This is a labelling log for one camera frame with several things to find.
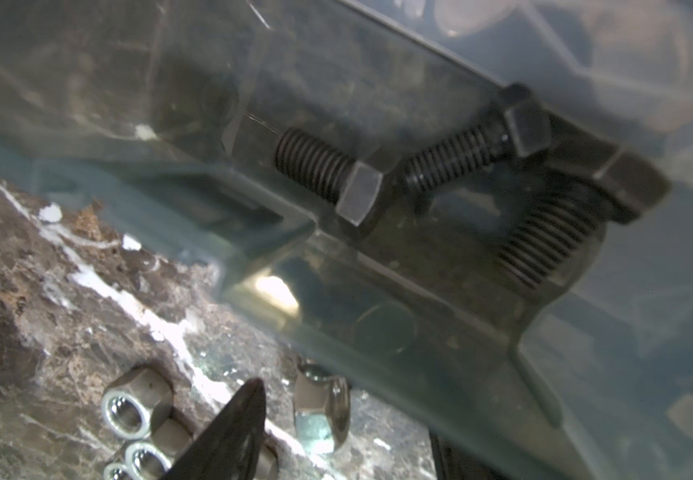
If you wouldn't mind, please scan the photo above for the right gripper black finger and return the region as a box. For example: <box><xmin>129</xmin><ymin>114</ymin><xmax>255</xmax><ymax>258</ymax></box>
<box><xmin>162</xmin><ymin>378</ymin><xmax>266</xmax><ymax>480</ymax></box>

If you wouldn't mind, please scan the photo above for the small silver hex nut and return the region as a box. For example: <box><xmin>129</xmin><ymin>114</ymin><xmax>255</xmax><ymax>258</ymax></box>
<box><xmin>102</xmin><ymin>461</ymin><xmax>134</xmax><ymax>480</ymax></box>

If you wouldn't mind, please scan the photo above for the black hex bolt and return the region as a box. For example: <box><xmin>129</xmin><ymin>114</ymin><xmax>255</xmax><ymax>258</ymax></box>
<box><xmin>496</xmin><ymin>136</ymin><xmax>671</xmax><ymax>289</ymax></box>
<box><xmin>404</xmin><ymin>83</ymin><xmax>552</xmax><ymax>195</ymax></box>
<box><xmin>274</xmin><ymin>128</ymin><xmax>404</xmax><ymax>236</ymax></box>

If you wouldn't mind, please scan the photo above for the clear plastic compartment organizer box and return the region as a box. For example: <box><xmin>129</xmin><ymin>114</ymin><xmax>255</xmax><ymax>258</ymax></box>
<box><xmin>0</xmin><ymin>1</ymin><xmax>693</xmax><ymax>479</ymax></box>

